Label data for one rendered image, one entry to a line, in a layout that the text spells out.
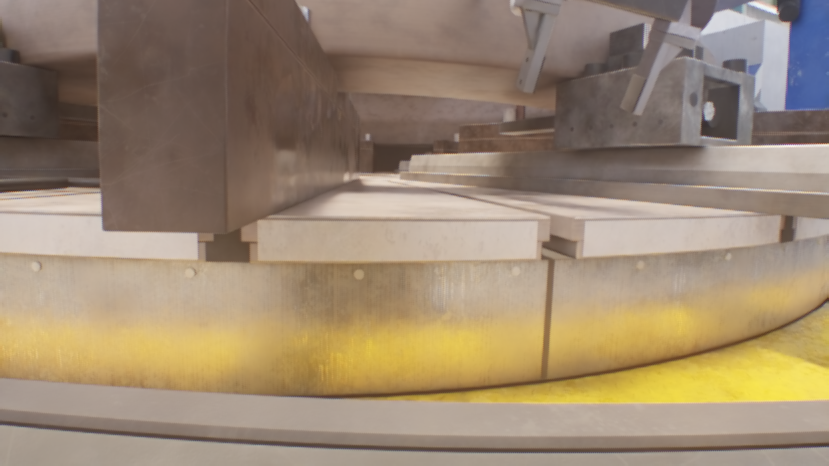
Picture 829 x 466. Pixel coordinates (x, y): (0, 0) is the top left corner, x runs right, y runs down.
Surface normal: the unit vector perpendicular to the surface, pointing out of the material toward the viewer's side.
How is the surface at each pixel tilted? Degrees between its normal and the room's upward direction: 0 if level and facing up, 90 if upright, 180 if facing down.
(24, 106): 90
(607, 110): 90
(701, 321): 90
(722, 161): 72
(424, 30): 90
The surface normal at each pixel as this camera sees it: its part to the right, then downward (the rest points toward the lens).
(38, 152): 0.91, -0.26
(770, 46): 0.38, 0.10
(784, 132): -0.66, 0.05
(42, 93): 0.95, 0.05
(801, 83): -0.92, 0.01
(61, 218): -0.01, 0.09
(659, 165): -0.85, -0.30
